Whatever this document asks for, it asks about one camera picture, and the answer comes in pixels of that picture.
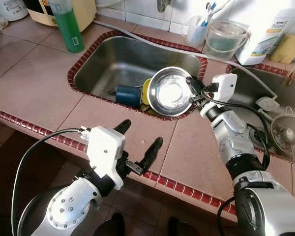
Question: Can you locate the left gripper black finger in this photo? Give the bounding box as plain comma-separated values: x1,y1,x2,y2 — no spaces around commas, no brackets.
137,137,164,174
112,119,132,135

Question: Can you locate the teal plastic cup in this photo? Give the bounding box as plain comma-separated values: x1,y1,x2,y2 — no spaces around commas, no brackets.
115,84,144,109

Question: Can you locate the yellow plastic bowl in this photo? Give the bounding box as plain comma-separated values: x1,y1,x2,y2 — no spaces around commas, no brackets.
140,77,156,107

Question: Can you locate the stainless steel sink basin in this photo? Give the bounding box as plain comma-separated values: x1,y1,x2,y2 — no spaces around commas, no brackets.
67,30,208,121
224,63,295,166

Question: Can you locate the translucent toothbrush mug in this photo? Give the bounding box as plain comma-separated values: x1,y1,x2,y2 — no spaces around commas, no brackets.
184,15,208,49

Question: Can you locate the clear plastic bucket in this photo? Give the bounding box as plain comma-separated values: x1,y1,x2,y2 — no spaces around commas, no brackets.
204,20,251,61

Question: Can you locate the black robot left foot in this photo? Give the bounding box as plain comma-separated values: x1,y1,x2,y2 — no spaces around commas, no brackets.
92,212,125,236

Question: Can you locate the black robot foot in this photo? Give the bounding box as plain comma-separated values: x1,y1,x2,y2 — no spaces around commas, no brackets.
166,216,203,236
92,212,125,236

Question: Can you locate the black robot right foot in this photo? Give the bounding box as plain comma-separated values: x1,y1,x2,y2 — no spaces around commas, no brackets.
166,216,203,236

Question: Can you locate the white detergent bottle yellow cap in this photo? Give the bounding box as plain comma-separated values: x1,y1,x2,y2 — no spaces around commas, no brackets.
234,0,295,66

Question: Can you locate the yellow sponge block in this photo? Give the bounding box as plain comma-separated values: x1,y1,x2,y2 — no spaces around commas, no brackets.
269,33,295,65

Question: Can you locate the green dish soap bottle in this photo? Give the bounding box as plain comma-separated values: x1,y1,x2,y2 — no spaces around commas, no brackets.
49,0,86,54

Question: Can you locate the beige countertop appliance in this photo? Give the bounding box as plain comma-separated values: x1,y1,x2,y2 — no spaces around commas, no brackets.
23,0,98,27

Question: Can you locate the white plastic canister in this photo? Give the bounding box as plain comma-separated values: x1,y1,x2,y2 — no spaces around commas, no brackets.
0,0,30,22

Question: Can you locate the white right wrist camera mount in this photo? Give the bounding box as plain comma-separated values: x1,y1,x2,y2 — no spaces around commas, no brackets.
201,73,238,118

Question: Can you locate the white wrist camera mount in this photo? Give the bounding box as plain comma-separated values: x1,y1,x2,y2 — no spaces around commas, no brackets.
201,73,238,118
86,126,126,190

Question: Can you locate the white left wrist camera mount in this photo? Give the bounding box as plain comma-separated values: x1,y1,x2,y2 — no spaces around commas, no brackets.
86,126,126,190

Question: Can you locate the white hose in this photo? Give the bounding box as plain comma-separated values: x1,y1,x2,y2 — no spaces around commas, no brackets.
93,20,279,99

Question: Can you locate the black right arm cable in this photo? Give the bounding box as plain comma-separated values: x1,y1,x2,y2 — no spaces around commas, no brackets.
196,95,271,171

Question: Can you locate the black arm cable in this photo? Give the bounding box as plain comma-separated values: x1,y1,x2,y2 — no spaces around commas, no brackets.
10,128,89,236
196,95,271,171

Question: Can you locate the chrome wall tap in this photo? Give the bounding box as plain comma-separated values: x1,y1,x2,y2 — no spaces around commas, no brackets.
156,0,171,13

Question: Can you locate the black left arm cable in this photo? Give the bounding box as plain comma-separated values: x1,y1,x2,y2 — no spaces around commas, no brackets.
10,128,89,236

